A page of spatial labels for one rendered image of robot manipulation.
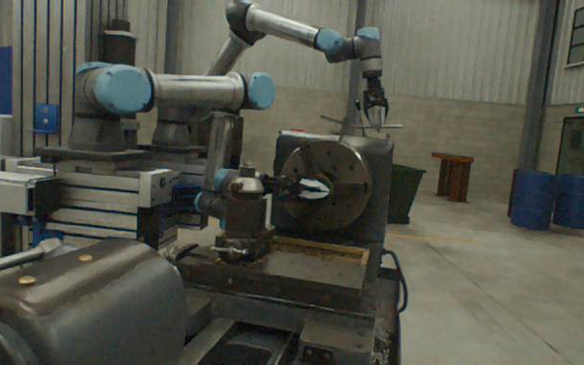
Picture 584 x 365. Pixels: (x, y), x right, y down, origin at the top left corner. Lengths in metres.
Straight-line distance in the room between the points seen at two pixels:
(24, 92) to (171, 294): 1.28
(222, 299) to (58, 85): 0.92
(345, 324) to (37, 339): 0.63
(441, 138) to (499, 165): 1.78
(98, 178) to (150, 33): 11.23
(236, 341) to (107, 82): 0.66
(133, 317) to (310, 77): 11.37
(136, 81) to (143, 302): 0.82
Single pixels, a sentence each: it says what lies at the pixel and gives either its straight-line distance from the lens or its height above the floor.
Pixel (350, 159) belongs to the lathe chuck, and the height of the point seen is 1.18.
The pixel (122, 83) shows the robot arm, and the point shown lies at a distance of 1.12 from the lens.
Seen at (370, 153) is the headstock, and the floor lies 1.20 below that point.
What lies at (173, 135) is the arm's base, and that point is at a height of 1.20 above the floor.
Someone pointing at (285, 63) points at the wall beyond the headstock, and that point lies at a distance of 11.65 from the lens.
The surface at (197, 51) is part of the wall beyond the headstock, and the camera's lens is 11.99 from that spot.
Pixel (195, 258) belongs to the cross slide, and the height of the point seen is 0.96.
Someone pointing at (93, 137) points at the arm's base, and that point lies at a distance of 1.24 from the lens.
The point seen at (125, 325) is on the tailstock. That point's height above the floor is 1.11.
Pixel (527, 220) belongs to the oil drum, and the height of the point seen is 0.12.
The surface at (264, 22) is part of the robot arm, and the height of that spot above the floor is 1.62.
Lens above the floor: 1.26
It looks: 7 degrees down
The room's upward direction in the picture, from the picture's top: 5 degrees clockwise
